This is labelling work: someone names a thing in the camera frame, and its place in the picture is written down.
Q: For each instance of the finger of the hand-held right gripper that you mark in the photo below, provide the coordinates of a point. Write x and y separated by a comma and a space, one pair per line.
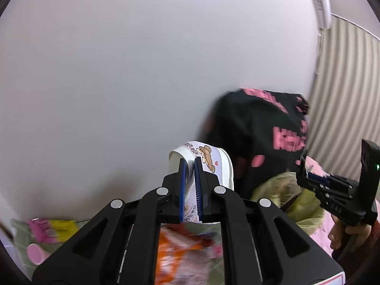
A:
316, 181

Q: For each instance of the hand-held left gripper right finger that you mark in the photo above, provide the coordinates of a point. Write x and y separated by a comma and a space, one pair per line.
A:
198, 190

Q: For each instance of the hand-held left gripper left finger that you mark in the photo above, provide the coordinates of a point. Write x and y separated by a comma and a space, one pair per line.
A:
183, 184

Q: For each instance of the white bear-print paper cup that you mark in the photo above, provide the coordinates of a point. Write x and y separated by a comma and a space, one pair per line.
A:
213, 160

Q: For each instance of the orange red snack packet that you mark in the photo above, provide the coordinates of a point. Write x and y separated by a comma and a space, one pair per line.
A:
172, 252

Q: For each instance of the yellow snack packet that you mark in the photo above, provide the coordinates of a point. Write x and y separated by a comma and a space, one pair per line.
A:
65, 230

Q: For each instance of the person's right forearm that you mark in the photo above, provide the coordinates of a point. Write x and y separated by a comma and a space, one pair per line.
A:
375, 234

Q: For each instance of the person's right hand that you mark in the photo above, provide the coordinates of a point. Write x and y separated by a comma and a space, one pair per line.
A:
359, 234

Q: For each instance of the black cloth with pink print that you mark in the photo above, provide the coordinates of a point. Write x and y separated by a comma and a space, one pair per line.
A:
255, 124

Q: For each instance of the beige striped curtain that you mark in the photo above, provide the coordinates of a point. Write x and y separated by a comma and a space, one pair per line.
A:
344, 95

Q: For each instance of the pink plush toy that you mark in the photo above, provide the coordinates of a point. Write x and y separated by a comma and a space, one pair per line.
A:
41, 230

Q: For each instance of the pink cup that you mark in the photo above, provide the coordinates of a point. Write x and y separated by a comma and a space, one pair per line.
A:
37, 253

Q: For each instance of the white air conditioner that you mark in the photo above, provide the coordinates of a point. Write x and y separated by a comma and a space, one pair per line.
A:
322, 3

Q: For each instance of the white wall conduit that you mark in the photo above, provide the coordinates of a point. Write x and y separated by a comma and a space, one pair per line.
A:
319, 50

